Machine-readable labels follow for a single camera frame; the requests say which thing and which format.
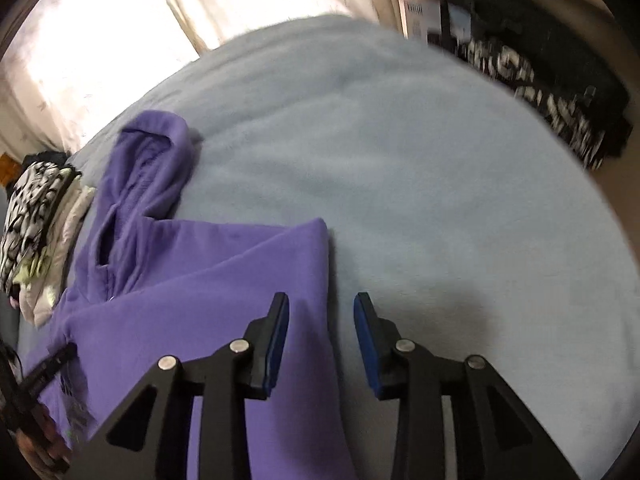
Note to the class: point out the left hand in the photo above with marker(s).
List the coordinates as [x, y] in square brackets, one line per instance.
[43, 454]

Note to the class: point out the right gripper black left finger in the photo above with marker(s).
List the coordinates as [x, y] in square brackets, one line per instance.
[147, 436]

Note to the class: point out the purple zip hoodie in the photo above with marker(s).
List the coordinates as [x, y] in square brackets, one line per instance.
[147, 284]

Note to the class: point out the light blue bed blanket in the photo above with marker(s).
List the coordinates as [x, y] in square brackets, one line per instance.
[445, 199]

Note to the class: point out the white padded folded jacket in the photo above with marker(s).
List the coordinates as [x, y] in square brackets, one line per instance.
[42, 290]

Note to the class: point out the white cardboard box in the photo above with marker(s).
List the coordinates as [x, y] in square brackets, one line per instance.
[436, 21]

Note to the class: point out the black white patterned folded garment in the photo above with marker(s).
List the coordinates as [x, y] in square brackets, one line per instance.
[35, 198]

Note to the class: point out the white floral curtain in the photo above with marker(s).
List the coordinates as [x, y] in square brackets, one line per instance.
[68, 67]

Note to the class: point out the black white patterned hanging cloth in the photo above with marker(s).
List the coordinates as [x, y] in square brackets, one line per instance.
[575, 115]

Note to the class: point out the light green folded garment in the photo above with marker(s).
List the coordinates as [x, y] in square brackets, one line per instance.
[30, 269]

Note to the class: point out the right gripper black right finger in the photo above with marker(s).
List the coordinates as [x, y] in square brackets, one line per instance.
[495, 434]

